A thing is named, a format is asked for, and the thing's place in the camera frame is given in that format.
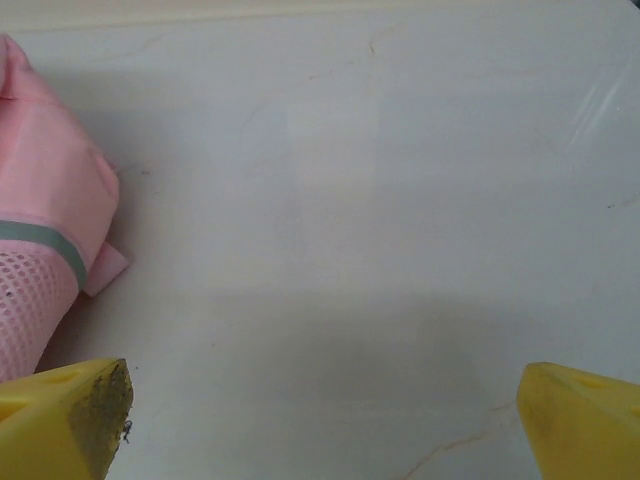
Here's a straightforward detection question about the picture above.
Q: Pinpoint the pink student backpack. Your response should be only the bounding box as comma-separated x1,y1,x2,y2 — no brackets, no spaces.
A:
0,33,132,386

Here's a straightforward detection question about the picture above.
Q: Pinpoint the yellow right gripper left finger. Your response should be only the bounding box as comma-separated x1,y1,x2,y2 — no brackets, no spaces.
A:
0,357,135,480

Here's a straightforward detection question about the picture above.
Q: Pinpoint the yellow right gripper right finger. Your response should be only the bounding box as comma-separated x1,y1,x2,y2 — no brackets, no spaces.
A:
515,362,640,480

